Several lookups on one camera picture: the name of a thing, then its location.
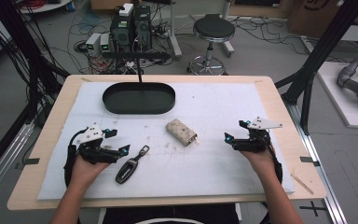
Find thin wooden stick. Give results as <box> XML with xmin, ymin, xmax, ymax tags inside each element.
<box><xmin>290</xmin><ymin>173</ymin><xmax>314</xmax><ymax>196</ymax></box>

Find black floor cables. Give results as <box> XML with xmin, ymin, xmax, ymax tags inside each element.
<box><xmin>231</xmin><ymin>16</ymin><xmax>309</xmax><ymax>57</ymax></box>

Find black tape strip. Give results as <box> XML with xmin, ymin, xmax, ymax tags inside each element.
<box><xmin>299</xmin><ymin>156</ymin><xmax>322</xmax><ymax>168</ymax></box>
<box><xmin>14</xmin><ymin>157</ymin><xmax>41</xmax><ymax>171</ymax></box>

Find black tape cross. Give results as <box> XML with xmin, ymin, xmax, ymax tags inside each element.
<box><xmin>299</xmin><ymin>201</ymin><xmax>327</xmax><ymax>217</ymax></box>

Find white floor board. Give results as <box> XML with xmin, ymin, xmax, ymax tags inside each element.
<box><xmin>316</xmin><ymin>61</ymin><xmax>358</xmax><ymax>131</ymax></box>

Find black round stool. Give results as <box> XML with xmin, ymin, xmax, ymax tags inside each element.
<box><xmin>186</xmin><ymin>13</ymin><xmax>236</xmax><ymax>77</ymax></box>

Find person's left hand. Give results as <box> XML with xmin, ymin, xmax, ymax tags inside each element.
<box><xmin>68</xmin><ymin>153</ymin><xmax>112</xmax><ymax>189</ymax></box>

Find white device on tower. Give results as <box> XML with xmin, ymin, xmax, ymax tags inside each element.
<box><xmin>117</xmin><ymin>3</ymin><xmax>135</xmax><ymax>18</ymax></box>

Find aluminium rail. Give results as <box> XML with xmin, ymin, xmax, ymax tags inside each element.
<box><xmin>0</xmin><ymin>120</ymin><xmax>35</xmax><ymax>210</ymax></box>
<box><xmin>283</xmin><ymin>101</ymin><xmax>349</xmax><ymax>224</ymax></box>

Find person's right hand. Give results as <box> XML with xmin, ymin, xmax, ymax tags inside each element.
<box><xmin>240</xmin><ymin>147</ymin><xmax>278</xmax><ymax>181</ymax></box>

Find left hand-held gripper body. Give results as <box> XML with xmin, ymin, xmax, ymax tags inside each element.
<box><xmin>73</xmin><ymin>123</ymin><xmax>121</xmax><ymax>165</ymax></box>

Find person's dark clothing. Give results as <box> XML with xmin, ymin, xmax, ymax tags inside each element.
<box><xmin>102</xmin><ymin>203</ymin><xmax>241</xmax><ymax>224</ymax></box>

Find black cable bundle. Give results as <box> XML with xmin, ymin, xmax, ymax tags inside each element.
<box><xmin>0</xmin><ymin>6</ymin><xmax>71</xmax><ymax>125</ymax></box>

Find black computer tower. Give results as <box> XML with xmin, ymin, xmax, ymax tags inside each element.
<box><xmin>132</xmin><ymin>5</ymin><xmax>153</xmax><ymax>51</ymax></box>
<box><xmin>109</xmin><ymin>11</ymin><xmax>135</xmax><ymax>53</ymax></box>

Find white desk leg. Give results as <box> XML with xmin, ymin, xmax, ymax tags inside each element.
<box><xmin>166</xmin><ymin>0</ymin><xmax>184</xmax><ymax>61</ymax></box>
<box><xmin>219</xmin><ymin>0</ymin><xmax>236</xmax><ymax>59</ymax></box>

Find black camera stand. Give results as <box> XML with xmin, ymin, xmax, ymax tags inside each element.
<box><xmin>101</xmin><ymin>51</ymin><xmax>172</xmax><ymax>84</ymax></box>

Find black oval tray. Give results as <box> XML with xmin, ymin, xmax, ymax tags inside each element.
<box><xmin>102</xmin><ymin>81</ymin><xmax>176</xmax><ymax>115</ymax></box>

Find brown cardboard box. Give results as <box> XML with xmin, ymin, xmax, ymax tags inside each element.
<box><xmin>286</xmin><ymin>0</ymin><xmax>358</xmax><ymax>39</ymax></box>

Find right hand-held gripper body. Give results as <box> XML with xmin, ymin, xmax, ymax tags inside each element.
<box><xmin>232</xmin><ymin>117</ymin><xmax>283</xmax><ymax>154</ymax></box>

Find white power supply box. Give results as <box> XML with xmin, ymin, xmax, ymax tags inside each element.
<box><xmin>99</xmin><ymin>33</ymin><xmax>112</xmax><ymax>52</ymax></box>
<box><xmin>85</xmin><ymin>32</ymin><xmax>103</xmax><ymax>54</ymax></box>

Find white foam mat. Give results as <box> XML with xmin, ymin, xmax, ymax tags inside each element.
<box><xmin>36</xmin><ymin>81</ymin><xmax>296</xmax><ymax>201</ymax></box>

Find black car key fob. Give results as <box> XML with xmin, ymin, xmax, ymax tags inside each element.
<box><xmin>115</xmin><ymin>145</ymin><xmax>151</xmax><ymax>185</ymax></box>

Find black metal frame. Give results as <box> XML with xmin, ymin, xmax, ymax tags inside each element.
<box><xmin>274</xmin><ymin>0</ymin><xmax>358</xmax><ymax>135</ymax></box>
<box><xmin>0</xmin><ymin>0</ymin><xmax>71</xmax><ymax>185</ymax></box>

